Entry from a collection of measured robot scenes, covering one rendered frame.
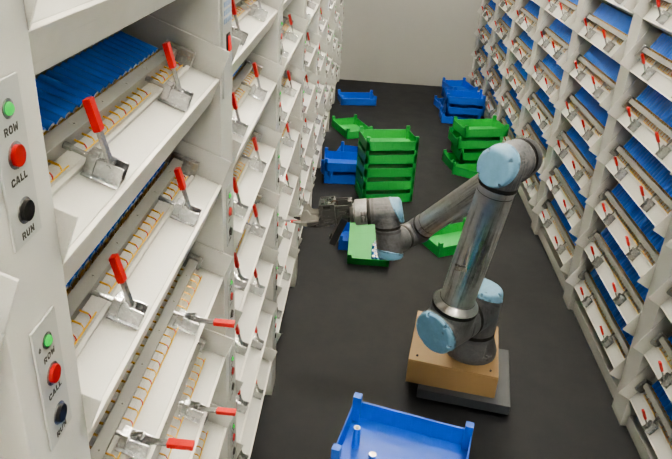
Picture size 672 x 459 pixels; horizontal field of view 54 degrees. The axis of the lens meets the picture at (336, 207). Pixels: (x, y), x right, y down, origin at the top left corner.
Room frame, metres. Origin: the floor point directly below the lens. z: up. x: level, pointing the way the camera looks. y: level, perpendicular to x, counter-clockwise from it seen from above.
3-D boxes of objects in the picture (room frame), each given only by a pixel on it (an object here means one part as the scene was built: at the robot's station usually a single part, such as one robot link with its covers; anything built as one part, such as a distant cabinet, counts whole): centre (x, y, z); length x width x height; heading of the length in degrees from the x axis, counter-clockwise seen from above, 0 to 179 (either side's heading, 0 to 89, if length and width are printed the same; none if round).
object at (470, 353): (1.91, -0.51, 0.20); 0.19 x 0.19 x 0.10
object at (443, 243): (2.98, -0.61, 0.04); 0.30 x 0.20 x 0.08; 117
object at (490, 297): (1.91, -0.51, 0.34); 0.17 x 0.15 x 0.18; 136
